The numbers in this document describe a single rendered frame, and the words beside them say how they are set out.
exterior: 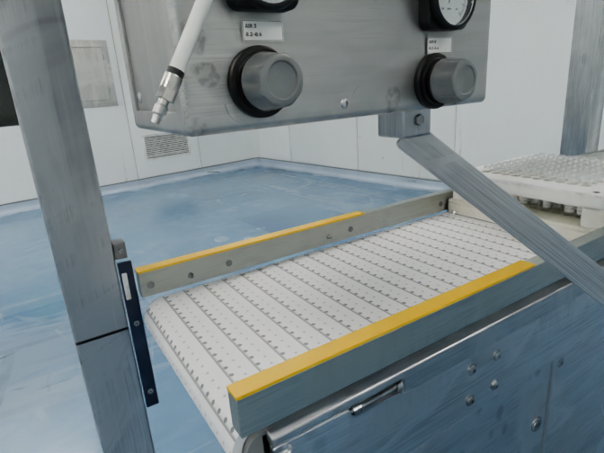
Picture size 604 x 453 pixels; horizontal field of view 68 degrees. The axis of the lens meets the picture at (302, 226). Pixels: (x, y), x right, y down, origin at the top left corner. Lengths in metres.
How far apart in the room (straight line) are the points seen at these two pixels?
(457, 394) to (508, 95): 3.64
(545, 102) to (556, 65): 0.26
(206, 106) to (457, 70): 0.15
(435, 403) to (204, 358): 0.22
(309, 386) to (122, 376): 0.32
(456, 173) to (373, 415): 0.21
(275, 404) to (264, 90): 0.22
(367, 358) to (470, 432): 0.32
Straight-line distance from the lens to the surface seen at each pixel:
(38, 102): 0.52
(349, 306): 0.49
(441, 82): 0.29
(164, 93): 0.18
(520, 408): 0.75
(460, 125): 4.24
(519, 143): 4.02
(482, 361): 0.51
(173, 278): 0.56
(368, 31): 0.27
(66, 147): 0.53
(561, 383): 0.83
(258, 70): 0.21
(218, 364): 0.42
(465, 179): 0.38
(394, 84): 0.28
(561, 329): 0.63
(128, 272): 0.56
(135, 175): 5.68
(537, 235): 0.41
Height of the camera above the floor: 1.05
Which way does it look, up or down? 18 degrees down
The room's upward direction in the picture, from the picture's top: 4 degrees counter-clockwise
